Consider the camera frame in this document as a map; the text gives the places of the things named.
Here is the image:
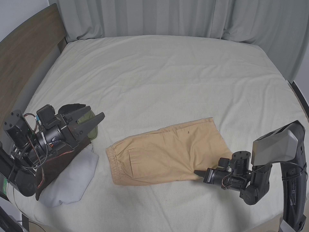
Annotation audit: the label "tan shorts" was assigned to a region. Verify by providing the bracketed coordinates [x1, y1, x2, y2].
[106, 117, 233, 185]

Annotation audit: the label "black garment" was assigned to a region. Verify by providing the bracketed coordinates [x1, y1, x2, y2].
[59, 103, 86, 116]

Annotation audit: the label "green garment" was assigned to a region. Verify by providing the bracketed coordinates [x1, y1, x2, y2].
[77, 110, 98, 141]

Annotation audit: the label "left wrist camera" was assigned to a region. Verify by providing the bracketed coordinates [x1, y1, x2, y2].
[36, 105, 62, 130]

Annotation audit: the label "brown garment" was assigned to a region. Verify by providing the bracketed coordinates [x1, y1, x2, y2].
[35, 139, 92, 201]

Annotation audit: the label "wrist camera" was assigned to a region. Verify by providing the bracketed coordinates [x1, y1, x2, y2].
[218, 157, 232, 171]
[36, 105, 62, 130]

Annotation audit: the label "bed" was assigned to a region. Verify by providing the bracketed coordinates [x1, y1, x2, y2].
[0, 3, 309, 232]

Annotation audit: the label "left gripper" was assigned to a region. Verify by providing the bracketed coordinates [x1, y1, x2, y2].
[38, 105, 106, 152]

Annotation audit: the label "white garment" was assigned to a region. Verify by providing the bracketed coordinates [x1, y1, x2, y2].
[39, 144, 100, 208]

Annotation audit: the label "black cable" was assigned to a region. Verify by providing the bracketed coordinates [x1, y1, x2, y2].
[28, 221, 46, 232]

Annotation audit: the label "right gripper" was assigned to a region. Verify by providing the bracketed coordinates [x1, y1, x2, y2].
[194, 168, 231, 185]

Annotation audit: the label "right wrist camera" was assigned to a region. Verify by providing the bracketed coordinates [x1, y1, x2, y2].
[218, 157, 232, 171]

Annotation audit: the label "pale green curtain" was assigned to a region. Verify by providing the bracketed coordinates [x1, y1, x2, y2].
[46, 0, 309, 82]

